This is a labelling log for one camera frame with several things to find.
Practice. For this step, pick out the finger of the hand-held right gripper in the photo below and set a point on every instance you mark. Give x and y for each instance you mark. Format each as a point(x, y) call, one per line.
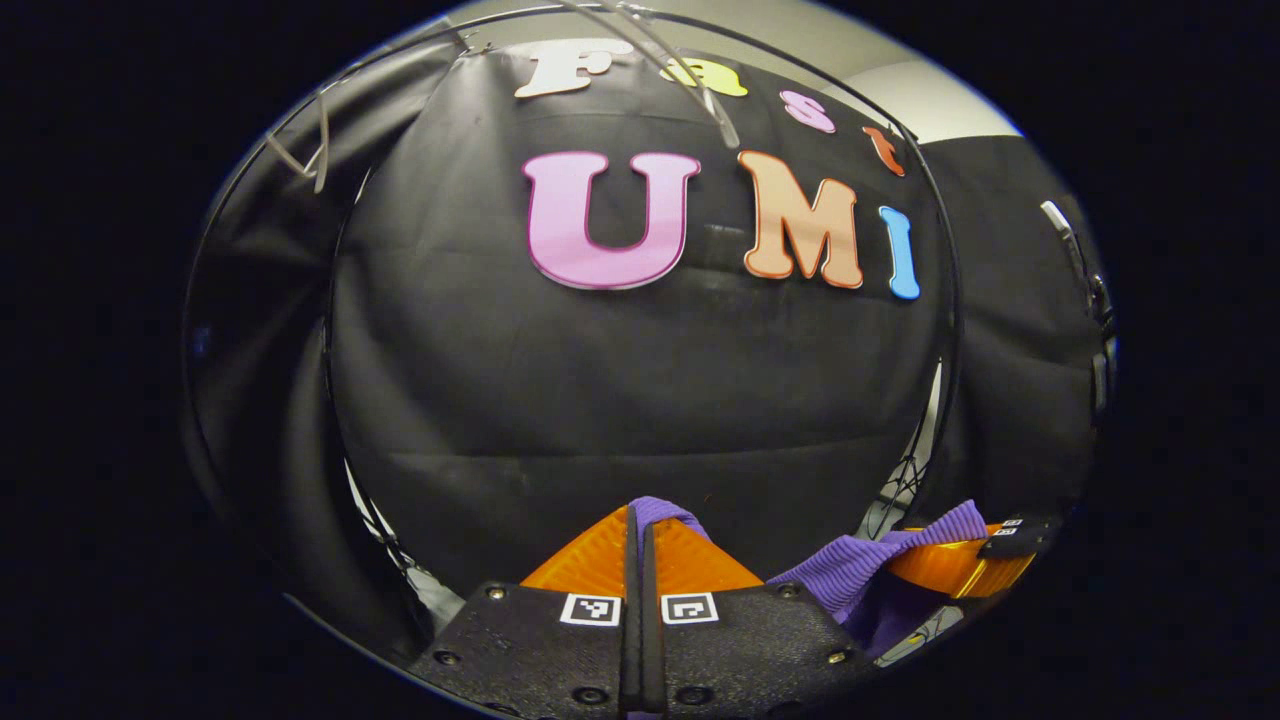
point(950, 570)

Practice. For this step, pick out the black clothes rack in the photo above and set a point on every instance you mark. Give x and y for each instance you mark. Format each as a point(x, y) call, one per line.
point(952, 320)

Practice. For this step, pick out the white hanger with hook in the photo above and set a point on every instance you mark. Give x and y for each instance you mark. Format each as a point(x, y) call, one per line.
point(725, 125)

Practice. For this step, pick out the purple short-sleeved shirt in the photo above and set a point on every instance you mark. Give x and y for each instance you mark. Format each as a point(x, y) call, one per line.
point(860, 570)

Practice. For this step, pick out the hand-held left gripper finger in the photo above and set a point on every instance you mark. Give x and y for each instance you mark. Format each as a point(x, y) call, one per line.
point(651, 650)
point(630, 650)

